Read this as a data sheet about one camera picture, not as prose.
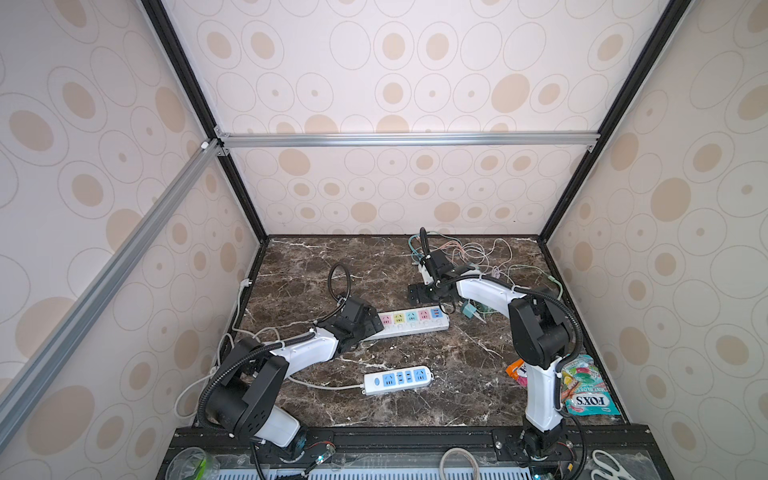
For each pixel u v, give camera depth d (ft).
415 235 4.00
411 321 3.08
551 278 3.51
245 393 1.42
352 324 2.30
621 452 2.39
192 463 2.23
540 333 1.73
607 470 2.30
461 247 3.80
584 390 2.62
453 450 2.35
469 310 3.10
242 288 3.56
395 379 2.68
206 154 2.74
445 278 2.42
